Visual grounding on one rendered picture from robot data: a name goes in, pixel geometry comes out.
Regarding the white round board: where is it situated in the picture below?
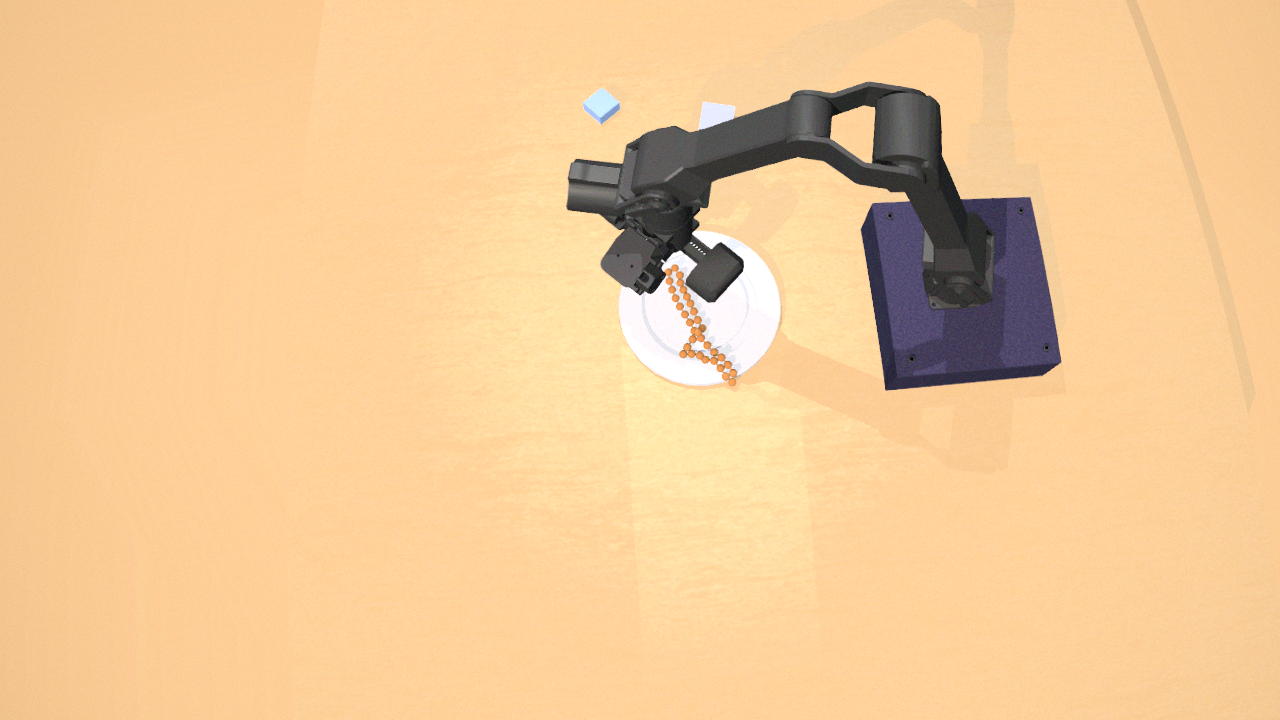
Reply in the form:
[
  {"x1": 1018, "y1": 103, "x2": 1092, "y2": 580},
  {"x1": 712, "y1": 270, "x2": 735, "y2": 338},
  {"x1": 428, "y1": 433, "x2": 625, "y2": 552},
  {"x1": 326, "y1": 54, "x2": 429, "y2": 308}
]
[{"x1": 618, "y1": 231, "x2": 780, "y2": 386}]

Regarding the white cube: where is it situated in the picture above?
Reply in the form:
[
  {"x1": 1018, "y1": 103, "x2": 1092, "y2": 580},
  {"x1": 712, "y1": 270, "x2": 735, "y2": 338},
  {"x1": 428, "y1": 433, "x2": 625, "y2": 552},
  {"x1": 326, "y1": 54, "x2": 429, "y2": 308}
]
[{"x1": 698, "y1": 102, "x2": 735, "y2": 129}]

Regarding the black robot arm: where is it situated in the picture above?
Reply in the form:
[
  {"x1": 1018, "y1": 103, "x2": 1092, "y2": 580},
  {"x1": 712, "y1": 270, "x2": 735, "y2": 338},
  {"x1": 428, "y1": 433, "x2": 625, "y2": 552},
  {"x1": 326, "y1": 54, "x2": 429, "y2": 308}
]
[{"x1": 566, "y1": 81, "x2": 995, "y2": 310}]

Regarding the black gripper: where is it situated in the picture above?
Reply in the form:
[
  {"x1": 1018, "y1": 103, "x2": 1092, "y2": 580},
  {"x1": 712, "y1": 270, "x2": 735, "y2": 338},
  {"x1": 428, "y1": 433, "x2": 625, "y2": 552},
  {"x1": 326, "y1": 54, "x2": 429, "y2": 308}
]
[{"x1": 600, "y1": 208, "x2": 744, "y2": 304}]

